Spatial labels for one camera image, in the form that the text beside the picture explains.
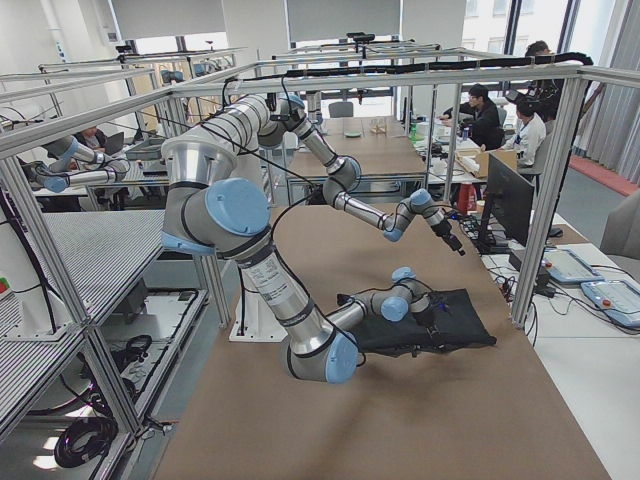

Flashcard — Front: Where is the black braided right cable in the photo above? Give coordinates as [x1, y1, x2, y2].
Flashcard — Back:
[199, 104, 451, 371]

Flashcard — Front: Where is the black graphic t-shirt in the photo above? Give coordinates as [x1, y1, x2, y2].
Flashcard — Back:
[350, 289, 497, 357]

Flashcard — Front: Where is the aluminium cage frame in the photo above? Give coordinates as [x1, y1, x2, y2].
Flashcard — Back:
[1, 49, 597, 438]

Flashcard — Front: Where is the standing person in black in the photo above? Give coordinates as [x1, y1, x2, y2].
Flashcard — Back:
[525, 40, 564, 122]

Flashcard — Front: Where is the black computer monitor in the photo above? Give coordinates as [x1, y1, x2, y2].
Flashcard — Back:
[476, 154, 534, 254]

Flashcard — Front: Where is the person in white top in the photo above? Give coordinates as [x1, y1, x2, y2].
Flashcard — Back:
[502, 98, 546, 168]

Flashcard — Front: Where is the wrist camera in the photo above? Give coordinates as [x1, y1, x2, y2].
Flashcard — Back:
[445, 211, 464, 222]

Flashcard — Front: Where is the cardboard box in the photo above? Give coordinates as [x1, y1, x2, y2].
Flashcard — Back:
[472, 148, 519, 179]

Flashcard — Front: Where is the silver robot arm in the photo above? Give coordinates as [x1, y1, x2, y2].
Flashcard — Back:
[267, 94, 465, 256]
[161, 94, 462, 384]

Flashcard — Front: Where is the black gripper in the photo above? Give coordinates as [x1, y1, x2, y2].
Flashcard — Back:
[412, 301, 448, 338]
[432, 219, 465, 256]

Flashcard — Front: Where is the person in black jacket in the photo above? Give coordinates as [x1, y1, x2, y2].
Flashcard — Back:
[459, 84, 504, 150]

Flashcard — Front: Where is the blue teach pendant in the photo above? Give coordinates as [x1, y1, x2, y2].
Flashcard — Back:
[541, 248, 604, 285]
[580, 280, 639, 328]

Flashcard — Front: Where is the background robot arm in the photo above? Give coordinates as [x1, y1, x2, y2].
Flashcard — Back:
[21, 136, 129, 193]

